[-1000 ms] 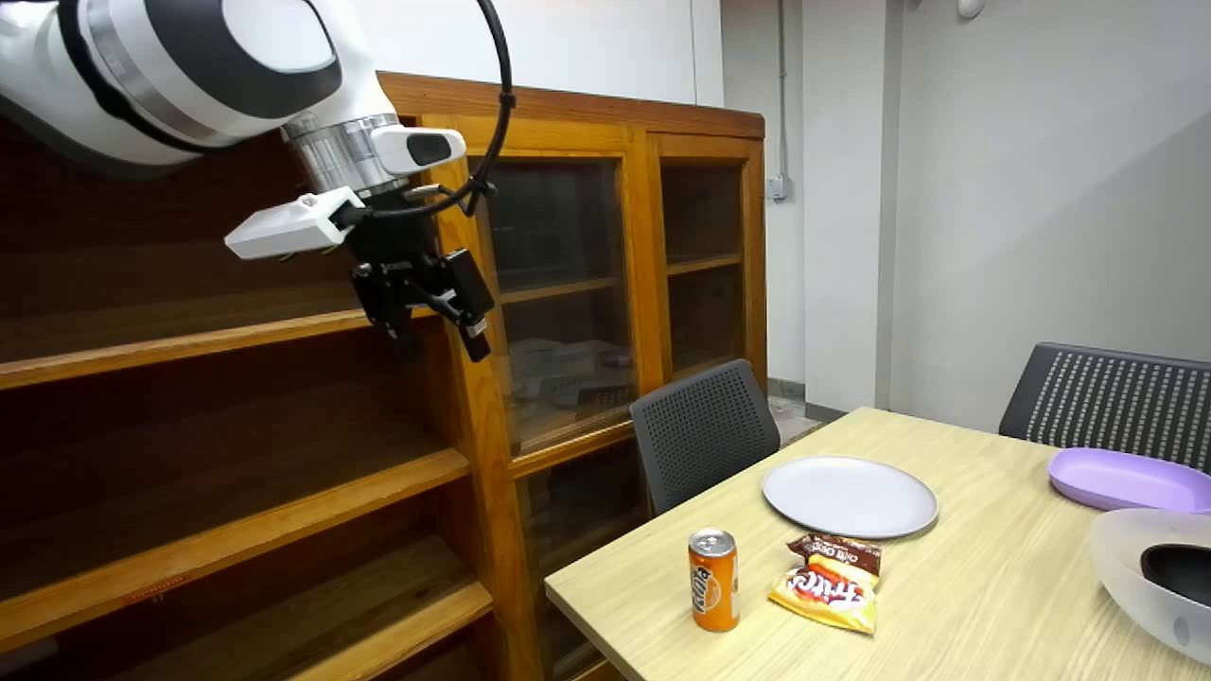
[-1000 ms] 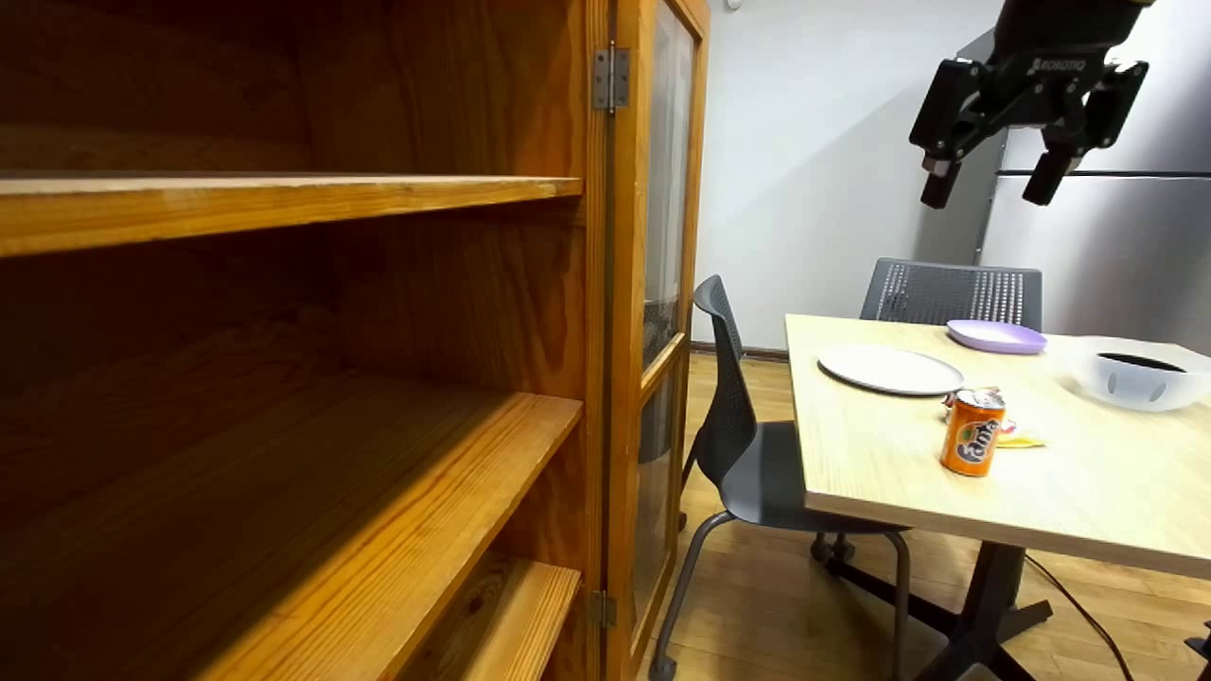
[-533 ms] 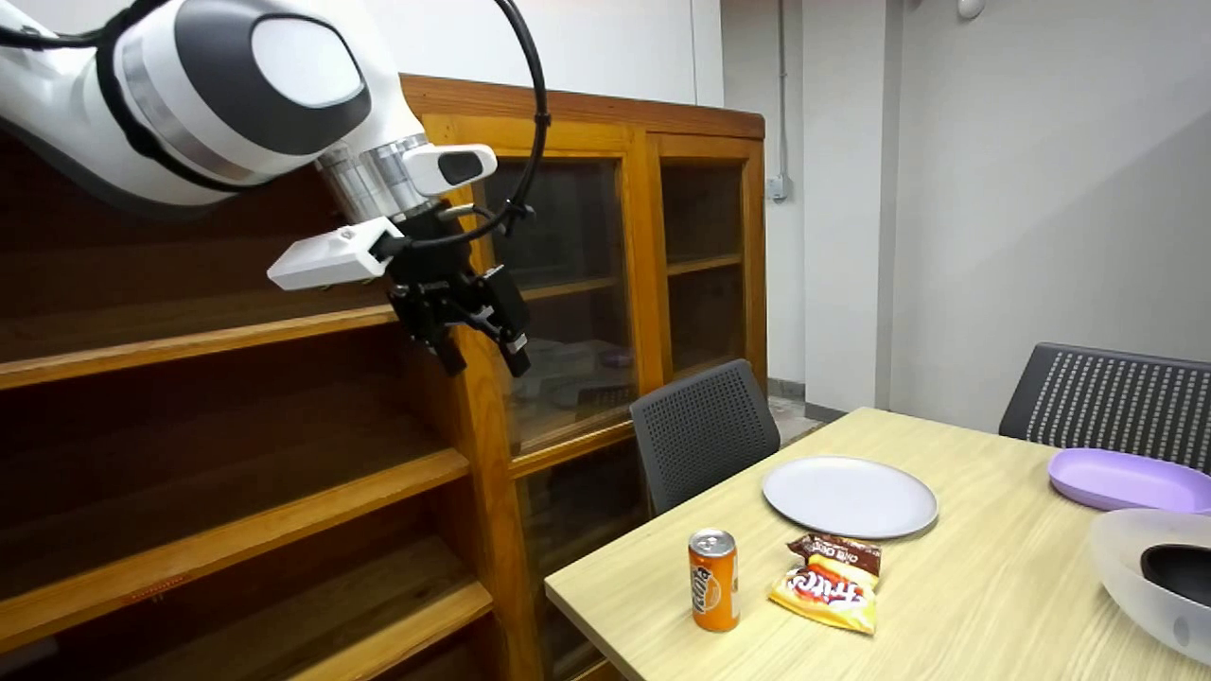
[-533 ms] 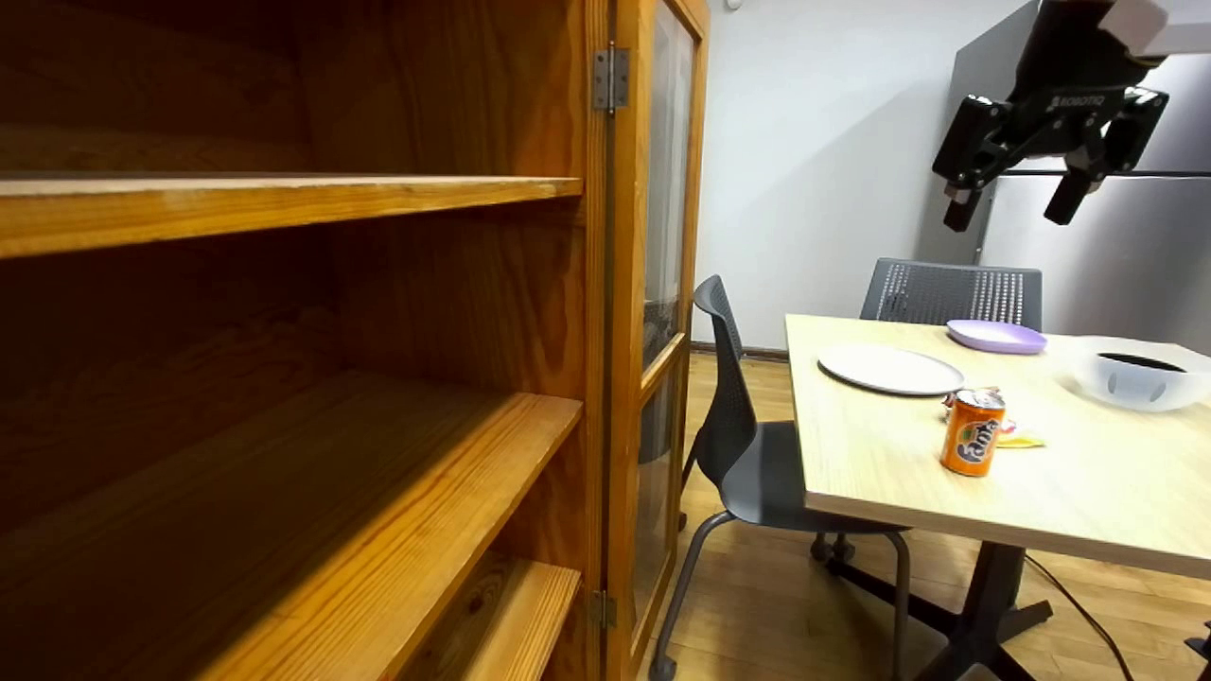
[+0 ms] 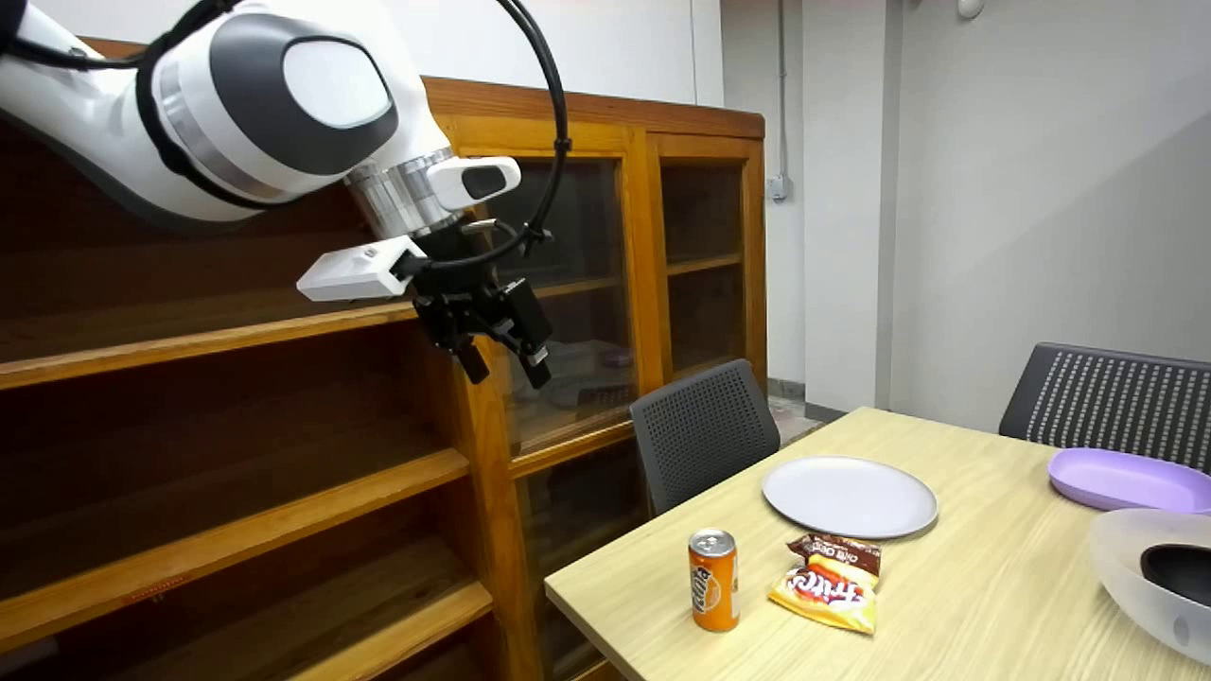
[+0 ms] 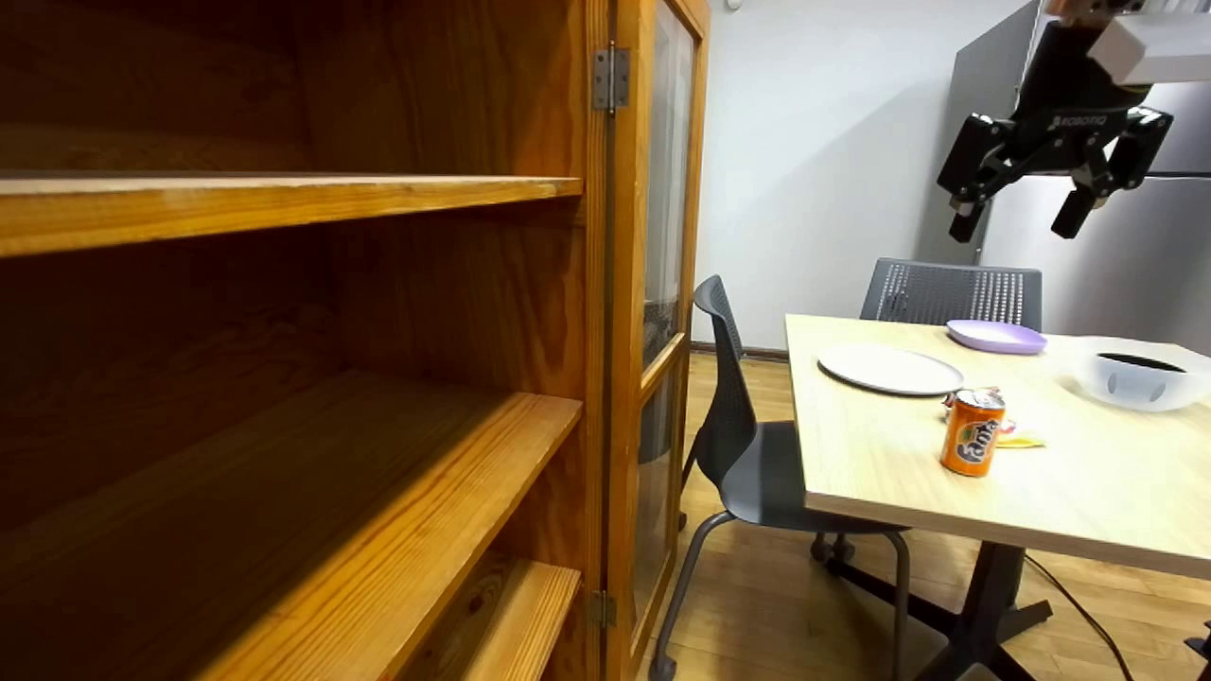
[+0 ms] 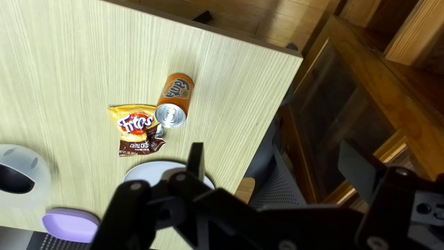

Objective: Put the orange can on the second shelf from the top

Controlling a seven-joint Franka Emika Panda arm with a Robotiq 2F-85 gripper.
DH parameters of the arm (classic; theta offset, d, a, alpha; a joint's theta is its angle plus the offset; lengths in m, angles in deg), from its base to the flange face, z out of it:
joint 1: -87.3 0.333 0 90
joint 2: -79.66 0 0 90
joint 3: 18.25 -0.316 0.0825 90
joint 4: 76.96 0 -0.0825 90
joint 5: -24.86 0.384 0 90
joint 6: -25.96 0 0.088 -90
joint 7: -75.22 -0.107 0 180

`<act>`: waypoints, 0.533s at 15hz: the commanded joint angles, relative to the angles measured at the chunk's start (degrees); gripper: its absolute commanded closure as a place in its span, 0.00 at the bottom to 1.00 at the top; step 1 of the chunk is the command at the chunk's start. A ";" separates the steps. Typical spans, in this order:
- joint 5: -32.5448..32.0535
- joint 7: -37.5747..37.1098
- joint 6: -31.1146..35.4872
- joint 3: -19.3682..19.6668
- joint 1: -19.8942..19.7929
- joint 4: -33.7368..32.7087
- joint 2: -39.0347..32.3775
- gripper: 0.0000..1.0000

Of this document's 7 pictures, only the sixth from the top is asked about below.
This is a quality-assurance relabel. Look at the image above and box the orange Fanta soda can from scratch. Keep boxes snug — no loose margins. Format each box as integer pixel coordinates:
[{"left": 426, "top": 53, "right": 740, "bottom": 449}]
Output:
[{"left": 938, "top": 382, "right": 1010, "bottom": 479}]

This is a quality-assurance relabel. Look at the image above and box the grey round plate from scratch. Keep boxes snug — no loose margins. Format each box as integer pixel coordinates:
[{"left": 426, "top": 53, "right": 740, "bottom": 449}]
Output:
[{"left": 812, "top": 339, "right": 969, "bottom": 401}]

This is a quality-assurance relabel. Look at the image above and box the yellow red chips bag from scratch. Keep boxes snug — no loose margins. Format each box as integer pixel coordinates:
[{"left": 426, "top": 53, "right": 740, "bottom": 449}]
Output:
[{"left": 936, "top": 386, "right": 1051, "bottom": 455}]

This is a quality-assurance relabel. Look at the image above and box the grey partition panel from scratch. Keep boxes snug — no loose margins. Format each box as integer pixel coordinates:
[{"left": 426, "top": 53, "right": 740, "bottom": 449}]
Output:
[{"left": 912, "top": 0, "right": 1211, "bottom": 354}]

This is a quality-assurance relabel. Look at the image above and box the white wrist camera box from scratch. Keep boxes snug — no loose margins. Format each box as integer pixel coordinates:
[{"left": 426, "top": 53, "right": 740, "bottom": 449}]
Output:
[{"left": 1085, "top": 13, "right": 1211, "bottom": 90}]

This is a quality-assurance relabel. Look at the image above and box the purple plate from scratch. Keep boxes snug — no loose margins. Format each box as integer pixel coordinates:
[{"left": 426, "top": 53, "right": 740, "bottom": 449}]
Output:
[{"left": 943, "top": 313, "right": 1051, "bottom": 359}]

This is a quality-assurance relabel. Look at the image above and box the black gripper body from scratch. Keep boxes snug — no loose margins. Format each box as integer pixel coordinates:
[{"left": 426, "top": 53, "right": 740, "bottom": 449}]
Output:
[{"left": 952, "top": 20, "right": 1175, "bottom": 192}]

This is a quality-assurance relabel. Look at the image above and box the grey striped-back chair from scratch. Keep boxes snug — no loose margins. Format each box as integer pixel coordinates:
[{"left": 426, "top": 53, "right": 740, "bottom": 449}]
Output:
[{"left": 860, "top": 252, "right": 1047, "bottom": 337}]

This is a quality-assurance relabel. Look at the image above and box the black table base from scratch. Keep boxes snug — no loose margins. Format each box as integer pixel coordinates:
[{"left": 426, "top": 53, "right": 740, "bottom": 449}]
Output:
[{"left": 822, "top": 539, "right": 1058, "bottom": 681}]

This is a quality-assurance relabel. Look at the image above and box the wooden bookshelf cabinet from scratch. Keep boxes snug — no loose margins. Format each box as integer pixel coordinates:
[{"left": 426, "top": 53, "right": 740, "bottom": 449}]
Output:
[{"left": 0, "top": 0, "right": 720, "bottom": 681}]

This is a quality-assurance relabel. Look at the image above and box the dark grey plastic chair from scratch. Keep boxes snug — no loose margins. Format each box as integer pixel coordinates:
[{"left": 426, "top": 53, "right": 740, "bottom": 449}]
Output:
[{"left": 647, "top": 271, "right": 914, "bottom": 681}]

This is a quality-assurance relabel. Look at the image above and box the black floor cable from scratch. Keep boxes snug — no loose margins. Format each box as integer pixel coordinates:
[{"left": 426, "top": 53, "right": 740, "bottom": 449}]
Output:
[{"left": 1025, "top": 547, "right": 1140, "bottom": 681}]

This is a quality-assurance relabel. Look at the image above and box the translucent white bowl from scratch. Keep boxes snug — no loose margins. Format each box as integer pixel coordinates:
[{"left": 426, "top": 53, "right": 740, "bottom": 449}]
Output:
[{"left": 1058, "top": 337, "right": 1211, "bottom": 416}]

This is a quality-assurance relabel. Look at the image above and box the wide glass cabinet door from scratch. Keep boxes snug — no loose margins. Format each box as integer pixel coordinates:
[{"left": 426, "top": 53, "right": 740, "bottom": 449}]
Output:
[{"left": 600, "top": 0, "right": 720, "bottom": 681}]

